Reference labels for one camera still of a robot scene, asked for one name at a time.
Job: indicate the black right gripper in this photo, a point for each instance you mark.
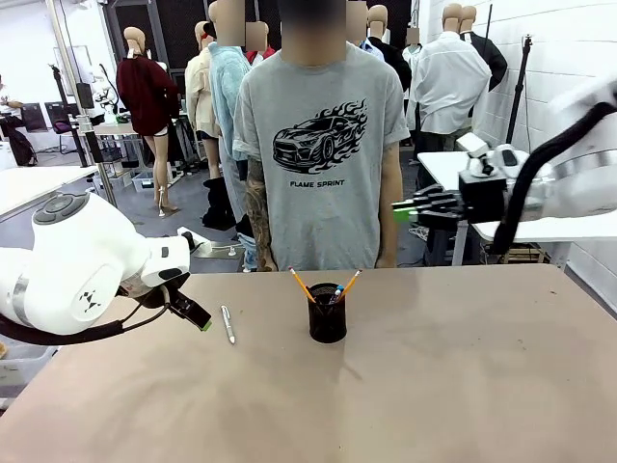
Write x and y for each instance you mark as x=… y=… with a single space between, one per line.
x=482 y=198

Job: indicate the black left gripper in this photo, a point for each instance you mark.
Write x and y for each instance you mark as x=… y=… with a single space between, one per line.
x=154 y=291

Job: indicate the yellow pencil with eraser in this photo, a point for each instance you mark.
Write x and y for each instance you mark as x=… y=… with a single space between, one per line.
x=301 y=284
x=353 y=280

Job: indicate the blue pen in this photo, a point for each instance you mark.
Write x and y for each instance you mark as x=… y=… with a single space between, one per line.
x=338 y=291

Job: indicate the person's left forearm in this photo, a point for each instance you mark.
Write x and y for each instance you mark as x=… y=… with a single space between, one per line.
x=389 y=202

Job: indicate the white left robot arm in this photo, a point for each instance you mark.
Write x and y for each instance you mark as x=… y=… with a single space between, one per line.
x=87 y=251

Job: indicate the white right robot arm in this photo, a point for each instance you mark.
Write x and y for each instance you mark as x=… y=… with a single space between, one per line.
x=578 y=183

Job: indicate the tattooed right forearm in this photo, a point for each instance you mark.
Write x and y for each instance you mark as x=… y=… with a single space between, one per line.
x=259 y=217

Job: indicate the silver ballpoint pen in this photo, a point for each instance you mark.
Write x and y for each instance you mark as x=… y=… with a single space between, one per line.
x=228 y=324

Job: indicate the black mesh pen holder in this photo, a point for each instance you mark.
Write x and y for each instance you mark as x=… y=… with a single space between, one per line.
x=328 y=318

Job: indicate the wooden pallet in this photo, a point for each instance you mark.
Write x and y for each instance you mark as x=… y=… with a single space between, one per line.
x=518 y=254

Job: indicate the white work table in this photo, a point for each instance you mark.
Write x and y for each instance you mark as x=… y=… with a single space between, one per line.
x=34 y=185
x=544 y=229

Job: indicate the mannequin in white shirt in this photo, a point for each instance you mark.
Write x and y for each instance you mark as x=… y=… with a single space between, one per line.
x=448 y=87

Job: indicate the person in grey T-shirt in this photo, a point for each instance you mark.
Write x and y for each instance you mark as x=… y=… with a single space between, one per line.
x=323 y=144

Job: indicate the clear plastic storage bin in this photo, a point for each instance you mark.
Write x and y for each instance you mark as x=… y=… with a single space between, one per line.
x=144 y=182

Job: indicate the black tripod stand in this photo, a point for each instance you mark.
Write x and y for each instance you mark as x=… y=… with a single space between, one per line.
x=523 y=91

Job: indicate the mannequin in black white jacket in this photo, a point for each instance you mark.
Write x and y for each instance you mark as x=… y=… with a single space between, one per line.
x=494 y=62

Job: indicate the mannequin in light blue sweater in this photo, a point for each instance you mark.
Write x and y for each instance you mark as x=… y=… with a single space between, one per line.
x=226 y=96

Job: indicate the mannequin in maroon sweater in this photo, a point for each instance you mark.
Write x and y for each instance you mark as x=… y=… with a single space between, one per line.
x=147 y=96

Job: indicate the mannequin in beige shirt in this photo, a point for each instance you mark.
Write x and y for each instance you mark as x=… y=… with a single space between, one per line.
x=200 y=91

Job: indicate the black office chair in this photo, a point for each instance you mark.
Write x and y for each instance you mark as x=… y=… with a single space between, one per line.
x=60 y=123

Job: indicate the mannequin in red top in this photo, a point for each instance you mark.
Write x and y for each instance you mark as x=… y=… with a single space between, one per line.
x=258 y=53

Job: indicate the metal stand pole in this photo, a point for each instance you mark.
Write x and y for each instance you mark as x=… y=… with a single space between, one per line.
x=82 y=101

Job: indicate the seated person in background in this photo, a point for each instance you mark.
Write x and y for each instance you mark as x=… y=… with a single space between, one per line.
x=10 y=125

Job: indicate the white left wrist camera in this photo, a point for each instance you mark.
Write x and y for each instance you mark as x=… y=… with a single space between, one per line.
x=197 y=243

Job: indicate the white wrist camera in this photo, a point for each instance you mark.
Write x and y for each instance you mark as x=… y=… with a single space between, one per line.
x=197 y=243
x=474 y=147

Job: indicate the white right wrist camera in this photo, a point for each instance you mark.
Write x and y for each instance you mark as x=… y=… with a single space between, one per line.
x=474 y=147

